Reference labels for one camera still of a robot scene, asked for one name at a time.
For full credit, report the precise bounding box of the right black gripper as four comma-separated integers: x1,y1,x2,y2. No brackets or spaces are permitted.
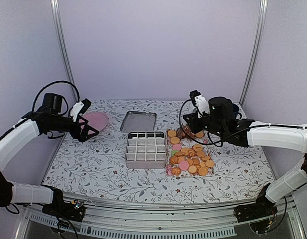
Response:
183,110,225,139

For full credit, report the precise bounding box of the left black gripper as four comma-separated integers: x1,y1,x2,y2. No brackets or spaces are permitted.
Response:
48,114,99,141

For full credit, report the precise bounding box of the metal tongs white handle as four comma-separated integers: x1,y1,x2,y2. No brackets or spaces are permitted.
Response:
176,125,195,139

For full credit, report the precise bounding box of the orange round cookie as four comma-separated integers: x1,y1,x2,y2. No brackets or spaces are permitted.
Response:
195,131,204,138

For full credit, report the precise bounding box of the metal divided cookie tin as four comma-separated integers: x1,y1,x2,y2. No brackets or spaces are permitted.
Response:
125,131,167,169

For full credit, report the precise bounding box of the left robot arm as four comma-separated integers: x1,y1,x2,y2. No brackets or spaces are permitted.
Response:
0,93,99,216

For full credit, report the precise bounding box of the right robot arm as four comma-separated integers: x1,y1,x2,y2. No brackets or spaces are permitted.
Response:
179,91,307,217

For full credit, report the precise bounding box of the pink plate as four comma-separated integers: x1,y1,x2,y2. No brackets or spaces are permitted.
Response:
83,111,109,131

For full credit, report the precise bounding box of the floral cookie tray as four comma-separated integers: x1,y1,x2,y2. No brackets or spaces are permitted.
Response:
166,129,215,178

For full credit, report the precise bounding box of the floral tablecloth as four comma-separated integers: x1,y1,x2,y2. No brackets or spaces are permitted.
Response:
43,100,274,205

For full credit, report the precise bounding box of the pink round cookie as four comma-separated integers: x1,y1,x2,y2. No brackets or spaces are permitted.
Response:
179,161,190,171

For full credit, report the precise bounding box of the dark blue mug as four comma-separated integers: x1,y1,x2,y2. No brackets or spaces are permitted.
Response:
230,103,242,120

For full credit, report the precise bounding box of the metal tin lid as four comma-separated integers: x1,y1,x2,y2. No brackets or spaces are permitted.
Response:
120,111,157,133

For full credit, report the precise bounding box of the swirl butter cookie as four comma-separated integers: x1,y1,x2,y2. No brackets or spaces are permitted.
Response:
171,167,182,176

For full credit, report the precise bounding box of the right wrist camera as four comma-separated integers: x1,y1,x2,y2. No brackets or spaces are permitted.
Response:
189,90,210,118

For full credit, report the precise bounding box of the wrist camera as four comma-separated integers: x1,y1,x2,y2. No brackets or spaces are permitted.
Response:
189,90,210,118
69,98,91,122

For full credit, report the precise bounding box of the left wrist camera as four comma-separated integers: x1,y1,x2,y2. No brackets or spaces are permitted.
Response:
69,98,91,122

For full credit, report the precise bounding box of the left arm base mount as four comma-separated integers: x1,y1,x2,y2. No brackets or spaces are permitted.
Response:
42,198,86,222

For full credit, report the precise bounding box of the front aluminium rail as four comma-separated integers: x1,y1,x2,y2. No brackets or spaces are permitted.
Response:
15,194,307,239

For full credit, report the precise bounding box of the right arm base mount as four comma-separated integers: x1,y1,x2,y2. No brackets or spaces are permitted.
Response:
233,202,278,234

